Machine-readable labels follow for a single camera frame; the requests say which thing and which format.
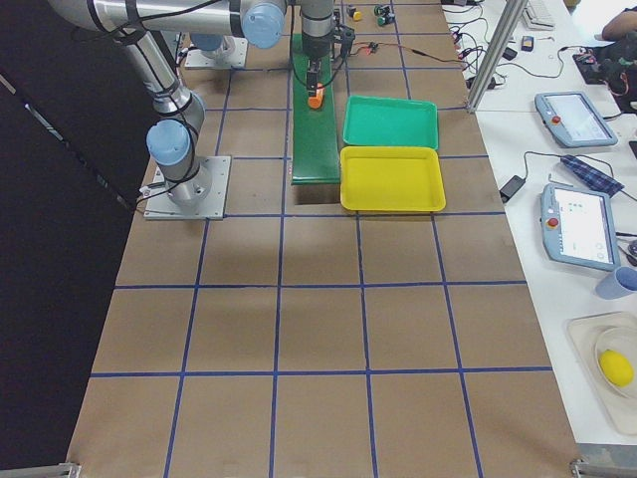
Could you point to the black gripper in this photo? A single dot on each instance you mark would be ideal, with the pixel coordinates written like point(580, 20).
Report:
point(316, 48)

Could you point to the orange 4680 cylinder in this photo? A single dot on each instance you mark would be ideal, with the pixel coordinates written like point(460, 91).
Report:
point(315, 99)

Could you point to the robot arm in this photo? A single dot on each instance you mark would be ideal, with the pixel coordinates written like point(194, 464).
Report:
point(261, 23)
point(131, 24)

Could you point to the green plastic tray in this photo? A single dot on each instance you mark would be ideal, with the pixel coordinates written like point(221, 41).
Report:
point(377, 121)

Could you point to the green conveyor belt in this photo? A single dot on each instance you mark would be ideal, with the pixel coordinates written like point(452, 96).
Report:
point(315, 139)

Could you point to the yellow plastic tray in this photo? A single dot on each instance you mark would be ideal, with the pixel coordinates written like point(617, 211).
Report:
point(391, 178)

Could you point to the black phone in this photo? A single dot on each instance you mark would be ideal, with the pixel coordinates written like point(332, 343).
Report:
point(527, 43)

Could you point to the white keyboard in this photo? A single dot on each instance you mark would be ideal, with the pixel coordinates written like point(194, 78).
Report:
point(537, 17)

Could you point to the black power adapter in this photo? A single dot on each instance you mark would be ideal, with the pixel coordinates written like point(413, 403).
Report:
point(511, 188)

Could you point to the upper teach pendant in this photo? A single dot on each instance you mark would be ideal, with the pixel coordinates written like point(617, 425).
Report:
point(573, 120)

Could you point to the teach pendant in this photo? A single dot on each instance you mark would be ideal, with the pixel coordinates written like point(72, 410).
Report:
point(577, 227)
point(573, 120)

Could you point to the lower teach pendant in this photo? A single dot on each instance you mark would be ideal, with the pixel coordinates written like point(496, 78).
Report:
point(577, 227)

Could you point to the blue plaid cloth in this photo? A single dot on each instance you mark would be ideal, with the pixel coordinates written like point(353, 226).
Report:
point(592, 177)

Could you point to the light blue cup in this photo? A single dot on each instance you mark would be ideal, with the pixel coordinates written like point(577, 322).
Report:
point(620, 283)

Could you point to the beige tray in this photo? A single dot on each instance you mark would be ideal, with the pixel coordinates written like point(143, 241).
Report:
point(584, 332)

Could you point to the white plate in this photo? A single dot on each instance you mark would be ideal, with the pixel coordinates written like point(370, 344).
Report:
point(622, 340)

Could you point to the yellow lemon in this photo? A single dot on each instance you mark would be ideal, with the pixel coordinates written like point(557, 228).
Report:
point(616, 368)

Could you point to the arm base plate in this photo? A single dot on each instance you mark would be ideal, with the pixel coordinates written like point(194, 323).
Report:
point(215, 52)
point(203, 197)

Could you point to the aluminium frame post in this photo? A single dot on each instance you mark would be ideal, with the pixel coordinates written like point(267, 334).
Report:
point(505, 27)

